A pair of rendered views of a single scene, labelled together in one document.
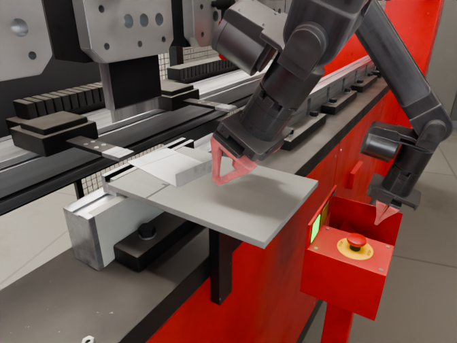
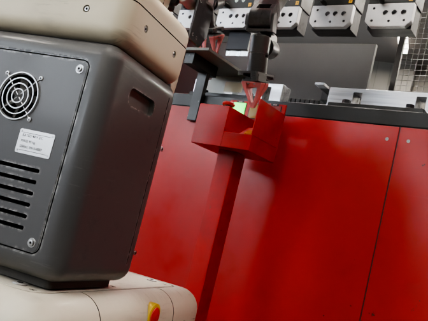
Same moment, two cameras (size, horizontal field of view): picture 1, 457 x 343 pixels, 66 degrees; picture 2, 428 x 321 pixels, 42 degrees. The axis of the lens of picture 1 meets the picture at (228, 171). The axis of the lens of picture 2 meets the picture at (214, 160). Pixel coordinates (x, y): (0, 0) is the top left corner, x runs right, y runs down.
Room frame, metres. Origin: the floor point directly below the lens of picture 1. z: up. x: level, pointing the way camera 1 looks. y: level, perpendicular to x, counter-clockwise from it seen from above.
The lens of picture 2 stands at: (0.69, -1.93, 0.44)
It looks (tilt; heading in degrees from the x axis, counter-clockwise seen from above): 6 degrees up; 94
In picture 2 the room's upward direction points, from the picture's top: 14 degrees clockwise
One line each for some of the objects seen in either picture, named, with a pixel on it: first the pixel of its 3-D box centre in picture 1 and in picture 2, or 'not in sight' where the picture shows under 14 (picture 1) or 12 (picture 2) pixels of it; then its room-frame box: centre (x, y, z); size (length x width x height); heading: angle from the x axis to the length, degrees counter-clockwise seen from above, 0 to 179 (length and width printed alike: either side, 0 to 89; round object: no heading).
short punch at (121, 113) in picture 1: (133, 85); (239, 44); (0.55, 0.15, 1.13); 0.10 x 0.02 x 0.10; 148
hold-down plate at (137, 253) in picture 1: (187, 214); (225, 99); (0.55, 0.08, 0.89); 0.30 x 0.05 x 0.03; 148
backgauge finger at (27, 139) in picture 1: (78, 137); not in sight; (0.63, 0.29, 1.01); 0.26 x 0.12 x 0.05; 58
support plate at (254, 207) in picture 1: (213, 185); (209, 62); (0.47, 0.02, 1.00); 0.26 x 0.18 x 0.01; 58
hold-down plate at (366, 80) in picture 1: (364, 83); not in sight; (1.70, -0.66, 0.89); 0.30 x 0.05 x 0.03; 148
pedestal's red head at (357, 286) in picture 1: (353, 246); (239, 123); (0.63, -0.28, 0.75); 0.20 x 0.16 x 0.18; 149
